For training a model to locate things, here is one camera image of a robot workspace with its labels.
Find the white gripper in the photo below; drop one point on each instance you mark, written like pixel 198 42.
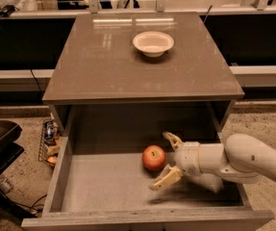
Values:
pixel 188 158

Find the red apple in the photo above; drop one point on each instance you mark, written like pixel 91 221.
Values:
pixel 153 158

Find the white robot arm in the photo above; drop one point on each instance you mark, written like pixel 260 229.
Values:
pixel 241 159

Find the open grey top drawer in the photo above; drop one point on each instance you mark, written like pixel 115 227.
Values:
pixel 100 184

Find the grey cabinet with counter top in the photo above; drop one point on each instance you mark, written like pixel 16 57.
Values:
pixel 100 65

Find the white paper bowl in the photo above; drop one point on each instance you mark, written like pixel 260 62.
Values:
pixel 153 44

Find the blue drink can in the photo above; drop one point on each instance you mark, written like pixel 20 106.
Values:
pixel 48 130

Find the black power adapter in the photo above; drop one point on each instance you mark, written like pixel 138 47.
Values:
pixel 7 10

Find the wire basket with items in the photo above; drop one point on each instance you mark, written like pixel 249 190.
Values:
pixel 49 149

